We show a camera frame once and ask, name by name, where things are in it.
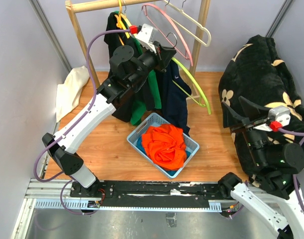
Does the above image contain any aluminium rail frame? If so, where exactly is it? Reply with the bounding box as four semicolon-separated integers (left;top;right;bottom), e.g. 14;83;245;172
11;178;304;239

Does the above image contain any light blue plastic basket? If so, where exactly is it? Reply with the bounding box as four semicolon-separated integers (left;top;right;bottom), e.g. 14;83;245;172
127;113;200;179

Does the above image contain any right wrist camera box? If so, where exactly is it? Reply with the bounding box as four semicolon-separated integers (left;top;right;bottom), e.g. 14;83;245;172
254;106;291;132

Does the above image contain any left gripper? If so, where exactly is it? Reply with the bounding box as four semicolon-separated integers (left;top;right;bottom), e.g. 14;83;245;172
128;40;177;88

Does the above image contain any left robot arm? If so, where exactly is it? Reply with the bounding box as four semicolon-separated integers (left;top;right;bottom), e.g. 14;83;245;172
42;41;176;197

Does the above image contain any white plastic hanger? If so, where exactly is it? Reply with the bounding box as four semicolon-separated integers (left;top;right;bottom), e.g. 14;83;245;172
162;0;212;47

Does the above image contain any wooden clothes rack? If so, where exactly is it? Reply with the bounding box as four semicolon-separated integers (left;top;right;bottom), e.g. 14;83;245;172
65;0;211;101

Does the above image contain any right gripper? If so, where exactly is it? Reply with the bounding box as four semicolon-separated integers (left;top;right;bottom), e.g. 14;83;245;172
219;95;269;164

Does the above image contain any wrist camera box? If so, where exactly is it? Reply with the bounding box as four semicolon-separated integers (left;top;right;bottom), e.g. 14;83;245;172
129;23;157;54
254;106;291;132

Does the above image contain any green t shirt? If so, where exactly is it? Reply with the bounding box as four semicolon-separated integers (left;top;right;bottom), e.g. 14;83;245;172
124;18;161;114

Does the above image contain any black printed t shirt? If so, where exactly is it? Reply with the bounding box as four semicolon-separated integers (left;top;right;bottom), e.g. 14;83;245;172
103;12;147;123

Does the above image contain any pink plastic hanger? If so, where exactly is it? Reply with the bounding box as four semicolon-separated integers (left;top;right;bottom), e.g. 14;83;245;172
141;3;194;66

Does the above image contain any black floral blanket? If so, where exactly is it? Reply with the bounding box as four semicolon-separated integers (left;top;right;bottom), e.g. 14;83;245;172
218;35;304;187

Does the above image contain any navy blue t shirt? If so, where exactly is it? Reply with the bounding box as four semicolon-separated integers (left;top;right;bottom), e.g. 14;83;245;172
155;60;192;135

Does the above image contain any orange t shirt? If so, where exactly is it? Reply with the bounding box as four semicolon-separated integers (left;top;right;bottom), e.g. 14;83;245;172
141;123;187;171

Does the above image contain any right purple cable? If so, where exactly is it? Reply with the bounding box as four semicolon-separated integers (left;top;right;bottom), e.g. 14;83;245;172
278;128;304;220

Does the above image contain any yellow hanger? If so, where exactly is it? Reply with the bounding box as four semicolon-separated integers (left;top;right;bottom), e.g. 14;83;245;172
114;0;130;46

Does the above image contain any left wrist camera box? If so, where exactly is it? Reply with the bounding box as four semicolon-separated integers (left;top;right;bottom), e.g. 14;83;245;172
129;23;157;54

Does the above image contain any lime green hanger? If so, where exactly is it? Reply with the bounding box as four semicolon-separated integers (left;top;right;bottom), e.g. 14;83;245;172
165;32;212;116

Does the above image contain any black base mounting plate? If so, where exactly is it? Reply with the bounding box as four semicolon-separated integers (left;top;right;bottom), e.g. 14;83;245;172
70;181;232;209

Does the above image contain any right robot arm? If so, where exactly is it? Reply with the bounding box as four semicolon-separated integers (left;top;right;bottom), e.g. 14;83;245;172
218;97;304;239

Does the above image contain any cream white cloth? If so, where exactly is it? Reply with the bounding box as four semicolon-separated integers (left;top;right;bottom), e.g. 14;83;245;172
56;66;90;122

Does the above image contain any teal blue t shirt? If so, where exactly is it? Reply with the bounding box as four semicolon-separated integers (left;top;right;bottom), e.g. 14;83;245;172
137;136;191;176

